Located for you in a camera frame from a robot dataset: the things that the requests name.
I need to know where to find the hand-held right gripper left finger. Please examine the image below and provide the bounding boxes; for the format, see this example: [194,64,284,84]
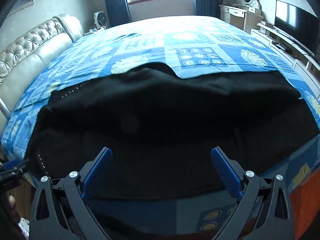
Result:
[29,147,113,240]

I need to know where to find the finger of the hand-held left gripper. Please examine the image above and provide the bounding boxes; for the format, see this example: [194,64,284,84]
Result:
[0,159,32,175]

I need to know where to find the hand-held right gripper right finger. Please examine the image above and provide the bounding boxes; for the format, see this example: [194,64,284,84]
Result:
[211,146,297,240]

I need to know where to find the black pants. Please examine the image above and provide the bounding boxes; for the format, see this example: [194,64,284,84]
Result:
[26,64,317,202]

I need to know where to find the person's left hand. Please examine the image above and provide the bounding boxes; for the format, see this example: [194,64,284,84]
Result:
[5,194,20,227]

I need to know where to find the orange cloth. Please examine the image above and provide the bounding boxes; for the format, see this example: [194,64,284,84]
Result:
[289,164,320,240]

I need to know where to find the beige tufted leather headboard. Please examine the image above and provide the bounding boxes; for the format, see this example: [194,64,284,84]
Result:
[0,14,83,128]

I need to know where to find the blue printed bedsheet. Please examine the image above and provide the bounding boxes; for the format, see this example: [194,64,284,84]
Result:
[1,15,320,240]

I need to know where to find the white power strip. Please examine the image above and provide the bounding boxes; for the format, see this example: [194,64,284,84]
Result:
[84,27,106,36]

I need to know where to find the white television cabinet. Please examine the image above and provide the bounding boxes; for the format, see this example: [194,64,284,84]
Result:
[251,21,320,81]

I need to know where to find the white fan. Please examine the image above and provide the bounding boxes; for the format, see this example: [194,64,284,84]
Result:
[94,11,108,30]

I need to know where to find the white dressing table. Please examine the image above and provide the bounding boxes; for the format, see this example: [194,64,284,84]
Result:
[219,3,264,33]

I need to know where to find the black flat television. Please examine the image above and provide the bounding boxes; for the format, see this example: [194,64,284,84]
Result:
[274,0,317,57]

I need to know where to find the framed wall picture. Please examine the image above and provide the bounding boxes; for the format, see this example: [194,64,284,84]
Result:
[6,0,35,18]

